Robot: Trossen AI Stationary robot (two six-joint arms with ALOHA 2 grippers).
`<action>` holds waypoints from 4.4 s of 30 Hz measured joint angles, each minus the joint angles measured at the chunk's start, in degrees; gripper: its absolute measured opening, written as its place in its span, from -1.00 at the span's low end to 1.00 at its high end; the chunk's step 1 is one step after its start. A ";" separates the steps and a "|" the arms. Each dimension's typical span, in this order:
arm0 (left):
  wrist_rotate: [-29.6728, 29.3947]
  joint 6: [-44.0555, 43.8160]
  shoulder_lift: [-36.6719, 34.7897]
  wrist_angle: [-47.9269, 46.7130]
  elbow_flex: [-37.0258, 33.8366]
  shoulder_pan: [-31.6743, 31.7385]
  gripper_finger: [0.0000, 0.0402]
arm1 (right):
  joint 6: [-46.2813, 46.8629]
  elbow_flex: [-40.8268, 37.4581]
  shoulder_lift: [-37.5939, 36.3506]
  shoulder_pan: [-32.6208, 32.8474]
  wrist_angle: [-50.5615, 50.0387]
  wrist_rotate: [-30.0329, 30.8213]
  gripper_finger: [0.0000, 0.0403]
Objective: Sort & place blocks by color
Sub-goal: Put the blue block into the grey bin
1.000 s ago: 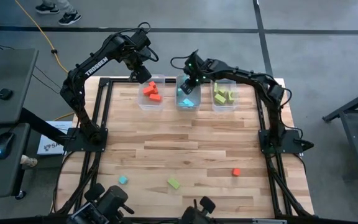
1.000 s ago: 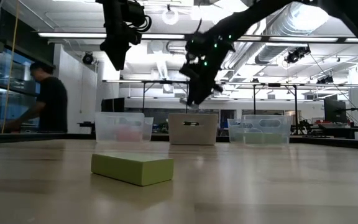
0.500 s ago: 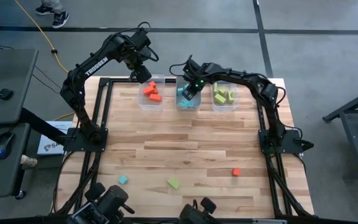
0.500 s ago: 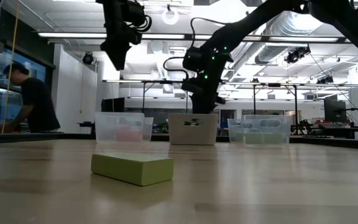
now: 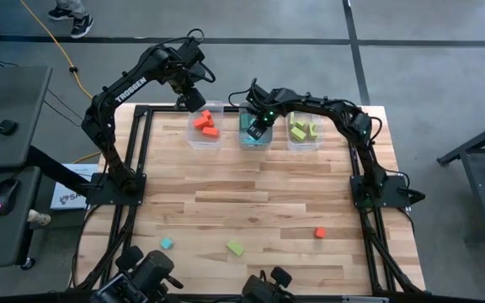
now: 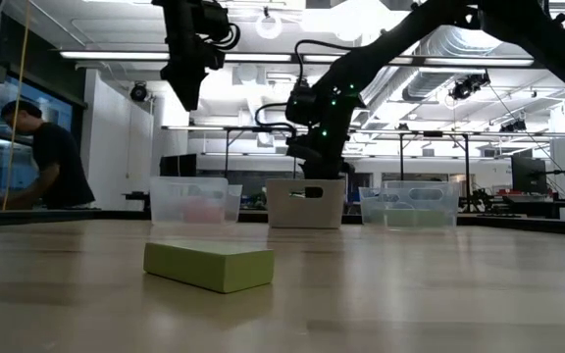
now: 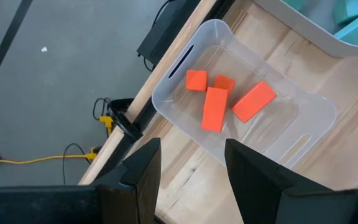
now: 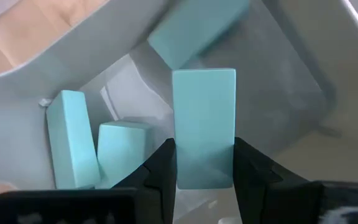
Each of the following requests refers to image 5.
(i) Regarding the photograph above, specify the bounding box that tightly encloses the middle clear plastic bin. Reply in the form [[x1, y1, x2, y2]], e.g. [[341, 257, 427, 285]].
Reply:
[[235, 99, 271, 150]]

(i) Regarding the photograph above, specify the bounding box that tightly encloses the clear plastic bin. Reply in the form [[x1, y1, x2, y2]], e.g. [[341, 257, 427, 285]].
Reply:
[[184, 99, 225, 152], [235, 99, 271, 150], [283, 100, 322, 152]]

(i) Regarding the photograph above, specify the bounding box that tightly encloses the person's shoe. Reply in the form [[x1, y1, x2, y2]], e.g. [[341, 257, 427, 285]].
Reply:
[[70, 14, 95, 40], [47, 6, 75, 21]]

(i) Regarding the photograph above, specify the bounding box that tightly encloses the person's leg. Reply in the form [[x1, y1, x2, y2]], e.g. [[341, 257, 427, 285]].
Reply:
[[55, 0, 88, 18]]

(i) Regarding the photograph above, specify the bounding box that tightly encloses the black desk leg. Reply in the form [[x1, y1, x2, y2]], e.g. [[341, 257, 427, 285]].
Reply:
[[26, 145, 96, 191]]

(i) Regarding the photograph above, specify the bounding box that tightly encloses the white printed sign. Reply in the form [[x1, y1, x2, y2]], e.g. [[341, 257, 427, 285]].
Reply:
[[50, 162, 100, 210]]

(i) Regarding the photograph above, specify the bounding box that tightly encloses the grey desk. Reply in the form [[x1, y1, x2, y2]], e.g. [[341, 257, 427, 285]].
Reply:
[[0, 65, 54, 170]]

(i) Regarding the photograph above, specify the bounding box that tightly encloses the small black device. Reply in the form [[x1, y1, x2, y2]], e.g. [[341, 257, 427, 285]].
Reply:
[[0, 119, 19, 136]]

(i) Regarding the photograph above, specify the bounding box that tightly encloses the white cylindrical object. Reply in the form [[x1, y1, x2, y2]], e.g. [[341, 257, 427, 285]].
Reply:
[[27, 209, 53, 227]]

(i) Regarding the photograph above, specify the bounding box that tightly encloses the black metal stand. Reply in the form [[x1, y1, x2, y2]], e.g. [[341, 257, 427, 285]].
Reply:
[[435, 114, 485, 247]]

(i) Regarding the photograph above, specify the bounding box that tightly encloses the black computer mouse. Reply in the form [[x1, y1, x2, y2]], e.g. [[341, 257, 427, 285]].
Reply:
[[0, 178, 21, 217]]

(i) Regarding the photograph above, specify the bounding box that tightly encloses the dark low desk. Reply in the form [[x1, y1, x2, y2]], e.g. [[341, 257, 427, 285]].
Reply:
[[0, 166, 42, 270]]

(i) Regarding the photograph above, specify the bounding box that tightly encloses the black aluminium table frame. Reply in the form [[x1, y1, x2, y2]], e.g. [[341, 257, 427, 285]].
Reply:
[[70, 103, 428, 295]]

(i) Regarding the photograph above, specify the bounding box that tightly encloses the black floor cable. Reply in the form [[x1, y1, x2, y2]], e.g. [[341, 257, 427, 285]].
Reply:
[[40, 86, 86, 127]]

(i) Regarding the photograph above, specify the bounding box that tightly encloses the yellow cable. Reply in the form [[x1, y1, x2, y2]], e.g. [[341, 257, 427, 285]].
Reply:
[[18, 0, 100, 165]]

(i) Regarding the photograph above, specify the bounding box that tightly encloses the small black camera rig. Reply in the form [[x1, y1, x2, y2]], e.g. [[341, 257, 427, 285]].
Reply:
[[241, 266, 294, 303]]

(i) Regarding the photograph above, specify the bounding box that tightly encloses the large black video camera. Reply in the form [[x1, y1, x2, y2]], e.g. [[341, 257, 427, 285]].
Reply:
[[88, 246, 184, 303]]

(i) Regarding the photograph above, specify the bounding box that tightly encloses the silver metal bracket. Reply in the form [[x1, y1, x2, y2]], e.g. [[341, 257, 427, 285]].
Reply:
[[341, 295, 391, 303]]

